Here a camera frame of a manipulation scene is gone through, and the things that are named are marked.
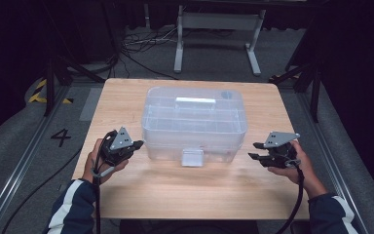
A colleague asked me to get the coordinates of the hand-held gripper cable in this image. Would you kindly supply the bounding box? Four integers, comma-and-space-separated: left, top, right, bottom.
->
91, 130, 118, 234
274, 160, 306, 234

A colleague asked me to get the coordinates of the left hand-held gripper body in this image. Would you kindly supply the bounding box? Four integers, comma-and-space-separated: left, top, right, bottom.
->
99, 126, 135, 167

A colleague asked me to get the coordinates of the bundle of floor cables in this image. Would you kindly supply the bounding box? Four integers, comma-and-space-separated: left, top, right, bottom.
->
120, 25, 179, 81

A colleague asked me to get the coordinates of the left hand-held gripper cable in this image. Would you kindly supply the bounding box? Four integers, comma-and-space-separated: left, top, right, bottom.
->
91, 130, 118, 234

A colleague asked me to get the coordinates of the person's left hand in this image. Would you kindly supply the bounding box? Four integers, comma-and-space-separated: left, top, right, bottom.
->
82, 138, 130, 185

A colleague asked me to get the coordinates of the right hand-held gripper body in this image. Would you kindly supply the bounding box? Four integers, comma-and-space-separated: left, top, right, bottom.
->
263, 131, 301, 170

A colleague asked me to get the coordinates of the grey metal table frame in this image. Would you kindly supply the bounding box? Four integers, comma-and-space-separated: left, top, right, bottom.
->
173, 4, 267, 77

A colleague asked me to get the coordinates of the black tripod stand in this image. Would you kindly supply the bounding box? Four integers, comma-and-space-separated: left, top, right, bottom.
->
43, 55, 106, 117
269, 61, 322, 124

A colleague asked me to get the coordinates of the right hand-held gripper cable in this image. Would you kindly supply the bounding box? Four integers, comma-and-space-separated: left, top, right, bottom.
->
274, 160, 306, 234

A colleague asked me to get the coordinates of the yellow black floor tape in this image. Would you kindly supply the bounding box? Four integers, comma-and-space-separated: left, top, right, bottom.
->
28, 78, 74, 105

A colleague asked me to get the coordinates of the person's right hand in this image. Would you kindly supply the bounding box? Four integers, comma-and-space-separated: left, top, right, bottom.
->
267, 139, 328, 200

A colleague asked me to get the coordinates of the black floor cable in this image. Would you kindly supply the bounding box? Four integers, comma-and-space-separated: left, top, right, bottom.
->
1, 145, 84, 234

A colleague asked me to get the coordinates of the metal floor rail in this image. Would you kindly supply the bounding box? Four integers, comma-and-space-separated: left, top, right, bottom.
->
0, 84, 71, 234
296, 92, 369, 234

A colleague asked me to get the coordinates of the clear plastic storage box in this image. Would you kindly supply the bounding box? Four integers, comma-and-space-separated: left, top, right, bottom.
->
141, 86, 248, 168

